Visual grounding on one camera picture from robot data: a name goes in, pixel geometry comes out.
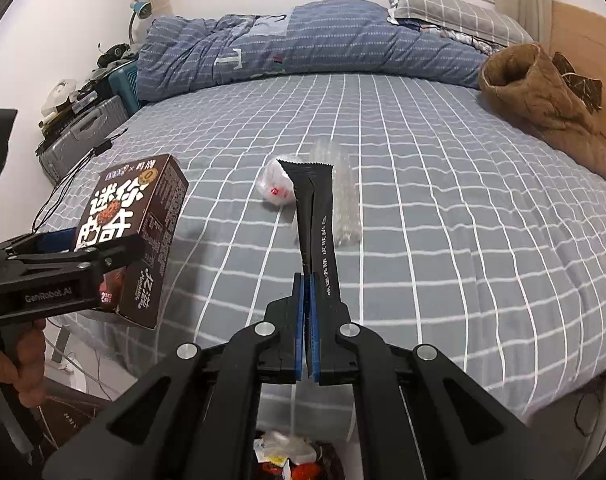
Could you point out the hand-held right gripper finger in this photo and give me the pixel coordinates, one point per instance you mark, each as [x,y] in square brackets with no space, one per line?
[313,355]
[301,330]

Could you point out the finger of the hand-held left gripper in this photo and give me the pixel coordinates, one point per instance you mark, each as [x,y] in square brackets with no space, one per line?
[58,242]
[113,255]

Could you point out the brown cookie box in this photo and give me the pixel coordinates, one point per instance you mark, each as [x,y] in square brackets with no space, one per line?
[133,200]

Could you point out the black-lined trash bin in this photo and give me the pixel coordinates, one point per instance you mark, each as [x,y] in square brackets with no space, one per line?
[333,460]

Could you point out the black sachet packet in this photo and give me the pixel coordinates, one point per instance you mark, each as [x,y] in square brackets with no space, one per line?
[313,220]

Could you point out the person's left hand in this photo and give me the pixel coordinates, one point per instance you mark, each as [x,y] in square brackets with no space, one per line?
[30,360]

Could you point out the crumpled white wrapper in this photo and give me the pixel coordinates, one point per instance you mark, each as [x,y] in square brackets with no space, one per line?
[283,447]

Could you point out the grey suitcase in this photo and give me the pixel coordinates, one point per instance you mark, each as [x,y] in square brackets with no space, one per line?
[78,140]

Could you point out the clear plastic wrapper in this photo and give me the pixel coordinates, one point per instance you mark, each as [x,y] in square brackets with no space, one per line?
[345,200]

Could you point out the crumpled white plastic bag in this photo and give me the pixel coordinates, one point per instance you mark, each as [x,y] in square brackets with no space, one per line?
[275,185]

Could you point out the teal suitcase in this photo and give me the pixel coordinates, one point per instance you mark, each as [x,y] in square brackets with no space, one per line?
[125,85]

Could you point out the grey checked bed sheet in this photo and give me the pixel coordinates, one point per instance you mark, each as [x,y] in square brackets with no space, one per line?
[433,220]

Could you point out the blue desk lamp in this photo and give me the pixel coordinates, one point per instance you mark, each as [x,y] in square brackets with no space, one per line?
[142,9]

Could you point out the blue striped duvet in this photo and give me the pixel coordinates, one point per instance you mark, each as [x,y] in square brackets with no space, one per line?
[308,40]

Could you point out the brown blanket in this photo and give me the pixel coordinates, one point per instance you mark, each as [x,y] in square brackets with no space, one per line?
[543,100]

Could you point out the grey checked pillow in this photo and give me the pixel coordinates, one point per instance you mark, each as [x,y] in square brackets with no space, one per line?
[458,10]

